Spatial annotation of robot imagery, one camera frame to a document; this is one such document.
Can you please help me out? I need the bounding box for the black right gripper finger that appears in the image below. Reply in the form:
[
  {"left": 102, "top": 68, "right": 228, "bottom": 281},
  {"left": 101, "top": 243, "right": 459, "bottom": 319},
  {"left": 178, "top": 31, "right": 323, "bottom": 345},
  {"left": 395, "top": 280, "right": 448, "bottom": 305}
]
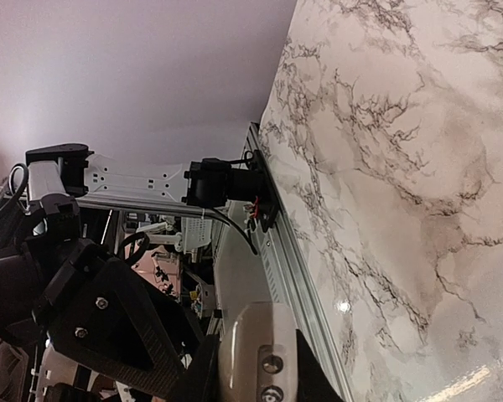
[{"left": 296, "top": 329, "right": 342, "bottom": 402}]

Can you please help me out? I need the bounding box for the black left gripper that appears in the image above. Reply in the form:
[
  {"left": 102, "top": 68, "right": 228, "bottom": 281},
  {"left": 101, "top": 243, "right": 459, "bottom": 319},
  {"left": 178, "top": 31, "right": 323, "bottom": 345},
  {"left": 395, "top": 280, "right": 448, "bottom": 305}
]
[{"left": 33, "top": 240, "right": 201, "bottom": 401}]

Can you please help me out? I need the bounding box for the grey white remote control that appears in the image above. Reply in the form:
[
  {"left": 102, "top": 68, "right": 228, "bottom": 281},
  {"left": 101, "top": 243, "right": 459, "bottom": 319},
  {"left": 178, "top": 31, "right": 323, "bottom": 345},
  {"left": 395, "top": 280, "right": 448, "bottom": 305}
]
[{"left": 218, "top": 302, "right": 298, "bottom": 402}]

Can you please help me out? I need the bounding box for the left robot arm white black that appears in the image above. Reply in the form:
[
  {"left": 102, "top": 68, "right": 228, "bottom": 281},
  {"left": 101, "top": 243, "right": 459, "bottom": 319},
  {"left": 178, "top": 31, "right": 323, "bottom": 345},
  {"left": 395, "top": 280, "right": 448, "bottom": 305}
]
[{"left": 0, "top": 144, "right": 218, "bottom": 401}]

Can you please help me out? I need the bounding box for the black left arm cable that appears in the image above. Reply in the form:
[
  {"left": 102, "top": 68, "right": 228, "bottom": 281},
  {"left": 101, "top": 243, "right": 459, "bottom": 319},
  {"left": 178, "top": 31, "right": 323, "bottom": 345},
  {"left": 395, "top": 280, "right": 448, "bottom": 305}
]
[{"left": 8, "top": 163, "right": 152, "bottom": 269}]

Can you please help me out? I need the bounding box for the front aluminium rail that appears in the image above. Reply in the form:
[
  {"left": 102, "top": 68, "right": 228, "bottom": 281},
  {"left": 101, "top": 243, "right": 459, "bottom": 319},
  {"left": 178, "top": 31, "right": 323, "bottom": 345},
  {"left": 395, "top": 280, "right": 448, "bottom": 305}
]
[{"left": 209, "top": 121, "right": 353, "bottom": 402}]

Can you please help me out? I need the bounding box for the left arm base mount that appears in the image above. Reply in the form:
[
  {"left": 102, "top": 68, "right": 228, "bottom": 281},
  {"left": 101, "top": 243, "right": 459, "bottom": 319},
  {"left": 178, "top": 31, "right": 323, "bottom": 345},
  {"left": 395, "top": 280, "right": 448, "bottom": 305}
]
[{"left": 182, "top": 150, "right": 281, "bottom": 232}]

